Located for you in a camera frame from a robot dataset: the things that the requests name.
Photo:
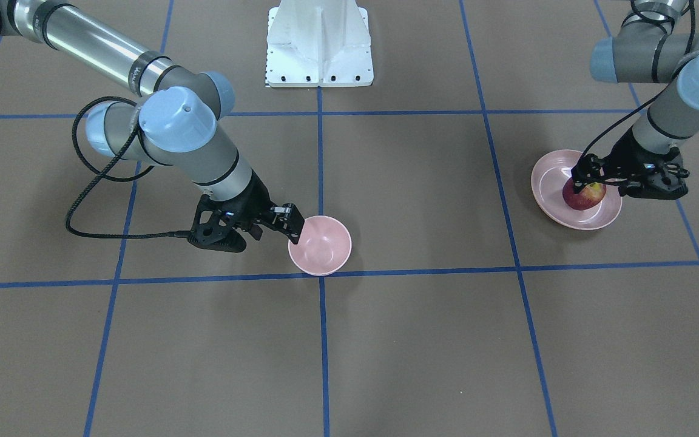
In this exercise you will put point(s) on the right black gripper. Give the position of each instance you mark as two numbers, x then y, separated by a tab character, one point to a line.
255	202

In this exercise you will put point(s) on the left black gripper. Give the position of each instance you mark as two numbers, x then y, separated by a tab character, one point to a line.
630	155

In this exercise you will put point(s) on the red yellow apple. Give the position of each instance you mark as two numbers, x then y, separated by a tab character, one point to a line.
588	197

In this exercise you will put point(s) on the pink bowl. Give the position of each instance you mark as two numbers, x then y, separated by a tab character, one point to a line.
324	246

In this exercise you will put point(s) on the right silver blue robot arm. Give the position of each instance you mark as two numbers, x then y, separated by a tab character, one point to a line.
174	121

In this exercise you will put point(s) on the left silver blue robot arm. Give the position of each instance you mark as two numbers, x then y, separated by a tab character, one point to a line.
646	50

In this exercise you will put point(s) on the pink plate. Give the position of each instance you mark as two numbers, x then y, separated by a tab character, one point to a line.
550	174

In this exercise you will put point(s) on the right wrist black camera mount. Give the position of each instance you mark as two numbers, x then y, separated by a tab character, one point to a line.
211	229

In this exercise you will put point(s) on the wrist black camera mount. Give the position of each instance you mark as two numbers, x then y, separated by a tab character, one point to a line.
670	185
211	229

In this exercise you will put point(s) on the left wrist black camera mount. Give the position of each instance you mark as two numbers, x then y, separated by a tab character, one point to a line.
670	185

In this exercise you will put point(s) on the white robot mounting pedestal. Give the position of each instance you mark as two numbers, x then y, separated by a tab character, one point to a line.
318	44

